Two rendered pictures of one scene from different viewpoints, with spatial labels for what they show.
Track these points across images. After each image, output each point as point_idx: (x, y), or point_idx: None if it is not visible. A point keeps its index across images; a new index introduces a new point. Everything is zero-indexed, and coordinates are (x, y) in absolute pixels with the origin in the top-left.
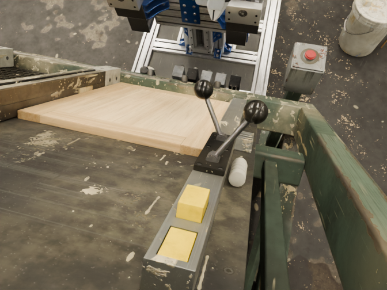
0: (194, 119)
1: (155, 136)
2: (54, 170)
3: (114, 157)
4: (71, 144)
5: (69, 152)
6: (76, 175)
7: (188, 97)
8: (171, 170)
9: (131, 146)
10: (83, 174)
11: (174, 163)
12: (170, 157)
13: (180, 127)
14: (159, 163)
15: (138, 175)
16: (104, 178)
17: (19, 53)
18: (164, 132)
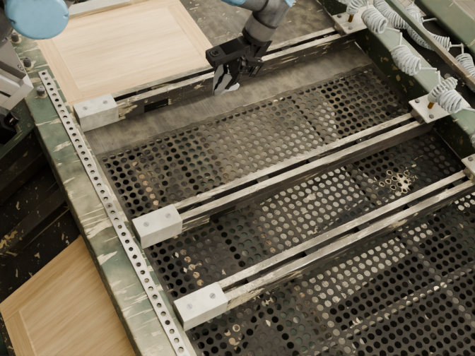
0: (124, 21)
1: (183, 14)
2: (244, 20)
3: (214, 18)
4: (223, 34)
5: (229, 29)
6: (239, 14)
7: (59, 54)
8: (201, 0)
9: (197, 21)
10: (236, 14)
11: (194, 3)
12: (190, 6)
13: (153, 17)
14: (201, 6)
15: (218, 4)
16: (232, 8)
17: (123, 222)
18: (170, 16)
